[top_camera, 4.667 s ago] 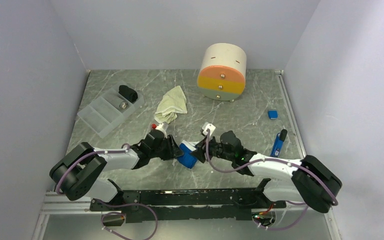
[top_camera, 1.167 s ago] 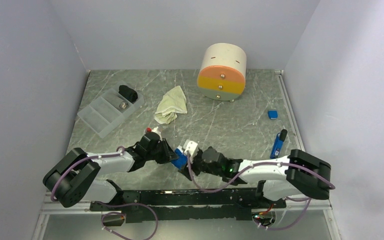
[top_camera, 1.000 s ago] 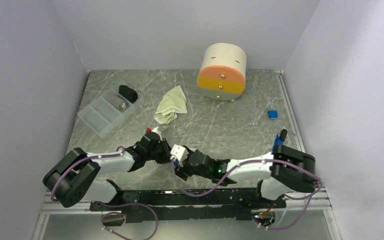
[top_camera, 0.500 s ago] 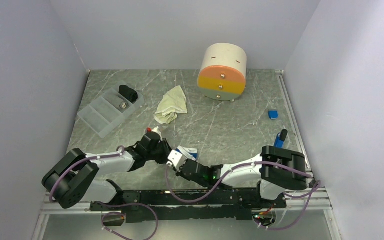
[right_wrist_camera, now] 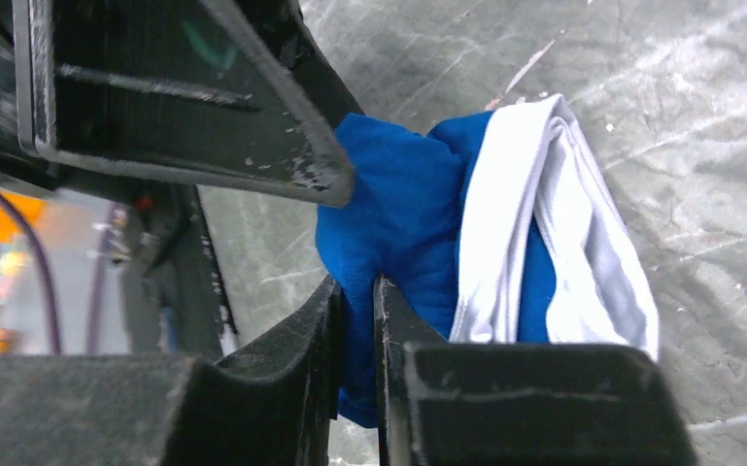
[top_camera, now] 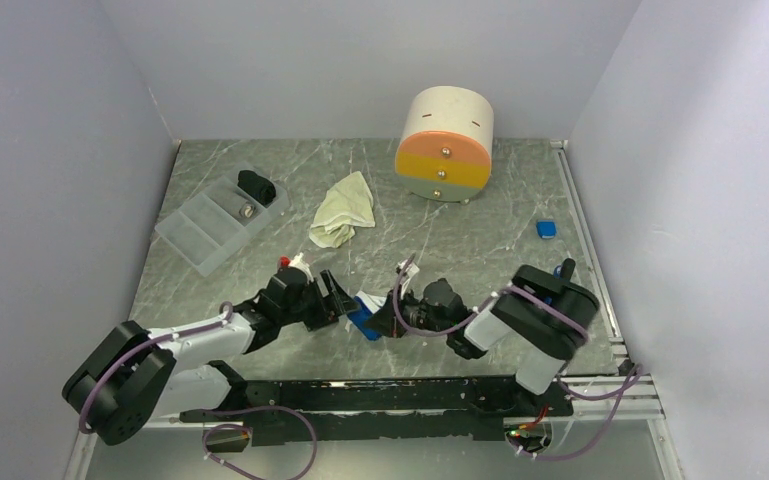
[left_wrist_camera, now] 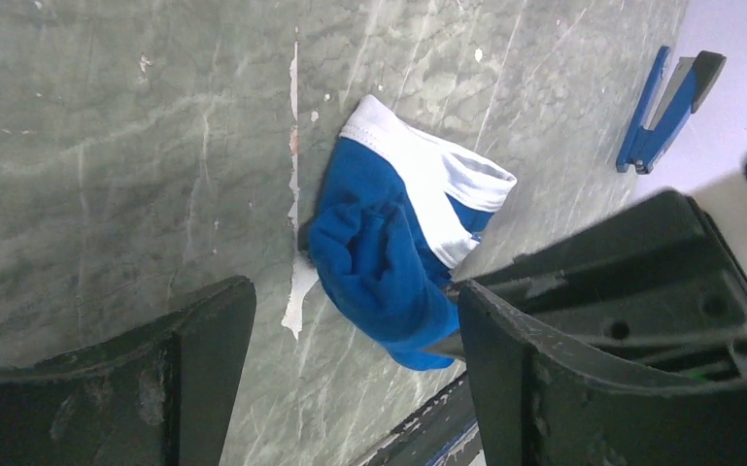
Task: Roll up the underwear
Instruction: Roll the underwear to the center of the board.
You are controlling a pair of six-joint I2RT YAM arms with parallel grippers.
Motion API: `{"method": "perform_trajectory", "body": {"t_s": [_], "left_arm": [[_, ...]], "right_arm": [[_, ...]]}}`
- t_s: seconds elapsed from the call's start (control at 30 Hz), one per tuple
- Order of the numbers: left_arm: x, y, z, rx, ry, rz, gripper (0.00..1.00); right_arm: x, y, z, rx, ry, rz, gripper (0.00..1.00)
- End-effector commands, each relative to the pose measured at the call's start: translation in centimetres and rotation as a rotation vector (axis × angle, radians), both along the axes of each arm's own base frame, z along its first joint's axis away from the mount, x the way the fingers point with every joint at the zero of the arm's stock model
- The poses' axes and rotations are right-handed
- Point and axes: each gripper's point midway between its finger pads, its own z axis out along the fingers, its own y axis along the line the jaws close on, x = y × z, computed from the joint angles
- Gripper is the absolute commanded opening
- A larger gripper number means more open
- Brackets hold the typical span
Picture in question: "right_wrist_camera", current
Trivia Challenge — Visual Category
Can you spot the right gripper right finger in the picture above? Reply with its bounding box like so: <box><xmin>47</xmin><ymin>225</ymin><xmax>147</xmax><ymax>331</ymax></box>
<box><xmin>374</xmin><ymin>277</ymin><xmax>697</xmax><ymax>465</ymax></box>

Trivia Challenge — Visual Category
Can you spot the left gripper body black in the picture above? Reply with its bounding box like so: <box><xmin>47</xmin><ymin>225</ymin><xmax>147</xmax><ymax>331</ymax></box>
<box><xmin>0</xmin><ymin>1</ymin><xmax>235</xmax><ymax>359</ymax></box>

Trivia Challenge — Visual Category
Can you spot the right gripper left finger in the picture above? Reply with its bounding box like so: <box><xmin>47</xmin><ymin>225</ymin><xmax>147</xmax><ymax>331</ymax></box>
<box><xmin>0</xmin><ymin>279</ymin><xmax>341</xmax><ymax>465</ymax></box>

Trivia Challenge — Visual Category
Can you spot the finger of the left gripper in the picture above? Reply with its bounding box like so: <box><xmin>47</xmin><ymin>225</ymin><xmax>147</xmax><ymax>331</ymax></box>
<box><xmin>13</xmin><ymin>1</ymin><xmax>356</xmax><ymax>206</ymax></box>
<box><xmin>265</xmin><ymin>0</ymin><xmax>362</xmax><ymax>122</ymax></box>

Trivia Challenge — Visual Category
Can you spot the blue underwear white trim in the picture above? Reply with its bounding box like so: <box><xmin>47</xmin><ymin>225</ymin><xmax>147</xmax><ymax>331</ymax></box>
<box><xmin>316</xmin><ymin>94</ymin><xmax>660</xmax><ymax>428</ymax></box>

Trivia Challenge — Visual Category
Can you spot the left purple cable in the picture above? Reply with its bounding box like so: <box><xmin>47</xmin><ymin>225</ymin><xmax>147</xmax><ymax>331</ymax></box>
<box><xmin>0</xmin><ymin>175</ymin><xmax>120</xmax><ymax>356</ymax></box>

